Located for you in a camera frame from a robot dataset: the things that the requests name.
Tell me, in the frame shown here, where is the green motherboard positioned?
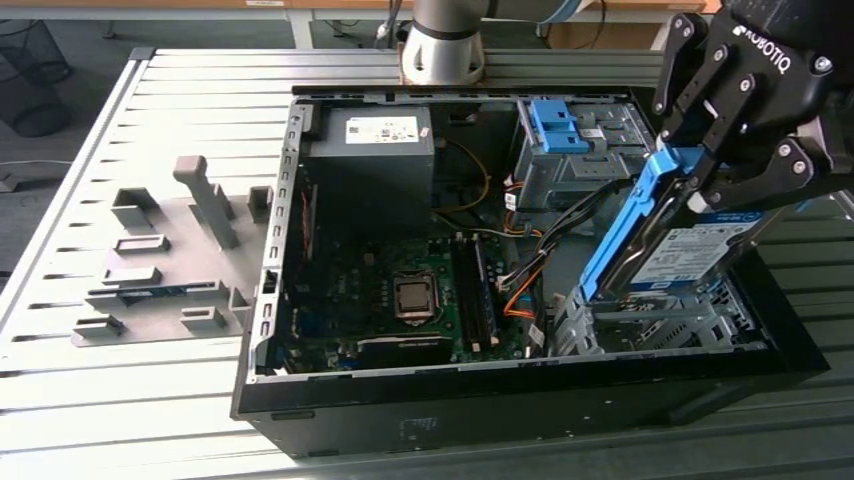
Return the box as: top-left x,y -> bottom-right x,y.
285,234 -> 535,374

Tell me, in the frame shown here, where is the CPU socket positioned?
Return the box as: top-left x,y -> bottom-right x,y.
389,269 -> 443,325

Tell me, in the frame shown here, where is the grey Dell power supply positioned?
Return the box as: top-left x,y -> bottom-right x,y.
307,104 -> 439,232

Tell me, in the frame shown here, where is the orange wire bundle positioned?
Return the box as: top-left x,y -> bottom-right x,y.
503,277 -> 539,321

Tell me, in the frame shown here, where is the blue RAM stick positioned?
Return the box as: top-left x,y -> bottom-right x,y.
471,234 -> 502,347

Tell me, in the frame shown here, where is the black RAM slot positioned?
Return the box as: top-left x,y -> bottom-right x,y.
450,233 -> 483,352

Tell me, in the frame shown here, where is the metal disk bay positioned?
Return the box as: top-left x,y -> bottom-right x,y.
550,279 -> 766,359

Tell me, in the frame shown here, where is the grey parts rack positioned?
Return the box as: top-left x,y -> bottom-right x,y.
69,154 -> 276,350

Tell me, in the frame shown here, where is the silver CPU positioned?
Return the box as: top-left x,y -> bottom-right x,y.
397,278 -> 435,310

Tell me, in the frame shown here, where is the grey metal drive cage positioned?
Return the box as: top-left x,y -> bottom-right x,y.
512,99 -> 668,212

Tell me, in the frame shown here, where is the hard disk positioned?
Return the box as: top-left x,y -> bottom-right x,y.
576,144 -> 788,307

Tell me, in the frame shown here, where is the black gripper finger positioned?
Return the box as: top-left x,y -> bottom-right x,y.
684,135 -> 836,215
650,12 -> 763,152

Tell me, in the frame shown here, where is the white-legged wooden desk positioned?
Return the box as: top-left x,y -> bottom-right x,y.
0,0 -> 315,50
309,0 -> 708,51

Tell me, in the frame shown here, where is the blue plastic drive latch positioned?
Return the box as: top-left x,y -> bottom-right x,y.
530,99 -> 595,155

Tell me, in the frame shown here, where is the thin orange wire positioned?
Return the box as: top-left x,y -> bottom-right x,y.
432,139 -> 492,216

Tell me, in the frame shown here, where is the black open PC case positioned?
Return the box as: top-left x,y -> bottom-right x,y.
229,84 -> 832,459

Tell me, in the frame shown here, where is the black graphics card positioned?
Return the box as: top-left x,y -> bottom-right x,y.
355,333 -> 456,367

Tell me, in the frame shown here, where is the white floor cable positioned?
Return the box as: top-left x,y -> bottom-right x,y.
0,157 -> 73,169

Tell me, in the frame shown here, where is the black cable bundle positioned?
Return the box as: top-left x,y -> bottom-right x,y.
499,174 -> 643,292

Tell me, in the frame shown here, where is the black mesh wastebasket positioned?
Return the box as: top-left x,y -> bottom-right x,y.
0,19 -> 73,139

